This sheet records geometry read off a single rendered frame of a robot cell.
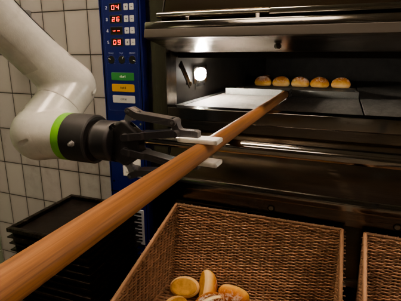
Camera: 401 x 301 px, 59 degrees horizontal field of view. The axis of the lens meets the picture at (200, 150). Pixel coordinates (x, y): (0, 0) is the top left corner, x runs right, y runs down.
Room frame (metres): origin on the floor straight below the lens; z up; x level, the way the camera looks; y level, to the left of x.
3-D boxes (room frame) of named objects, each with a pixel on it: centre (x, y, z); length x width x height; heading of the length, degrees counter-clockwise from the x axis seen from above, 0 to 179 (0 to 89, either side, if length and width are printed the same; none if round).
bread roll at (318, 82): (1.98, -0.65, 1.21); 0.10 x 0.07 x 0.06; 65
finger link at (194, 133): (0.59, 0.03, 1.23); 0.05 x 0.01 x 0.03; 69
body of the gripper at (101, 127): (0.64, 0.15, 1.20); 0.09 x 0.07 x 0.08; 69
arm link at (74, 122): (0.67, 0.21, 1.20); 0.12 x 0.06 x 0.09; 159
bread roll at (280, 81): (2.06, -0.46, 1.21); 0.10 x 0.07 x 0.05; 65
